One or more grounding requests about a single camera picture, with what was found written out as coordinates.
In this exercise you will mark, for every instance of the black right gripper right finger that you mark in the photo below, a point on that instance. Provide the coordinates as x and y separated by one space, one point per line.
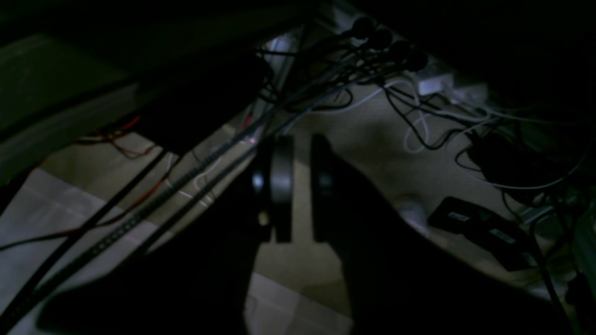
399 282

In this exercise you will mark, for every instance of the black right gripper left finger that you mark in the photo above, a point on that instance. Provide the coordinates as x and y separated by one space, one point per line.
200 277

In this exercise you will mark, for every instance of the black power adapter brick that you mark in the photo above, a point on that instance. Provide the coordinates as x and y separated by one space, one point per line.
504 240

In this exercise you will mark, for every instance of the white power strip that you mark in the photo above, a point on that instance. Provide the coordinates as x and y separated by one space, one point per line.
435 78

